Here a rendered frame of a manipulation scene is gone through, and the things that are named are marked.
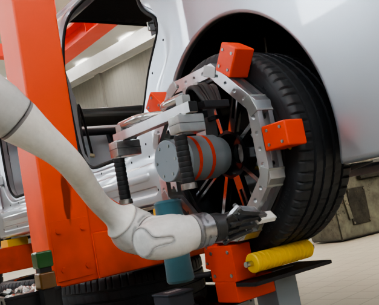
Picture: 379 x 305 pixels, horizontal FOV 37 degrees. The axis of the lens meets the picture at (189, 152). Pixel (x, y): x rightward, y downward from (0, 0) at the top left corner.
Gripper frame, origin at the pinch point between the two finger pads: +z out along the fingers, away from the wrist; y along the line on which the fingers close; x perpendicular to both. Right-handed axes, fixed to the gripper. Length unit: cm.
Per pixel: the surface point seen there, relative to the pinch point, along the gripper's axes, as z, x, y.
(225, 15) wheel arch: 15, 59, 36
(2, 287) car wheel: -18, 115, -136
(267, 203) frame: 3.8, 3.7, 1.6
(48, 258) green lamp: -58, 10, -10
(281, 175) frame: 3.9, 3.3, 11.6
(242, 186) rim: 10.1, 19.5, -5.2
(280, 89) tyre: 8.4, 19.2, 30.0
